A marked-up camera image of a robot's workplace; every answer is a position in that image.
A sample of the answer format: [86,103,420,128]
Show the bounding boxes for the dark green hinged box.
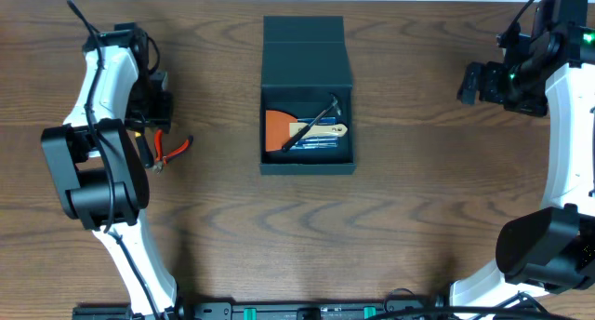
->
[259,16,356,175]

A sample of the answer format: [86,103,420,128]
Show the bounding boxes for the small black handled hammer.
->
[281,93,342,153]

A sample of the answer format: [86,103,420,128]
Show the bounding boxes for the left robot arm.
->
[41,22,187,319]

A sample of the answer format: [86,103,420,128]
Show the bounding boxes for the orange scraper wooden handle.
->
[265,110,348,153]

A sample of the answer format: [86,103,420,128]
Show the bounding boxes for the red handled pliers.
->
[152,129,194,174]

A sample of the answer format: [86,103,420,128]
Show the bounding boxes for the black yellow screwdriver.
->
[135,132,154,169]

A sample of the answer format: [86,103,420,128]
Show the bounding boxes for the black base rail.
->
[72,299,538,320]

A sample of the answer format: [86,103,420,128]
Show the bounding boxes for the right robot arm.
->
[444,19,594,310]

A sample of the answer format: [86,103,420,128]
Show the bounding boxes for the precision screwdriver set case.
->
[292,117,339,150]

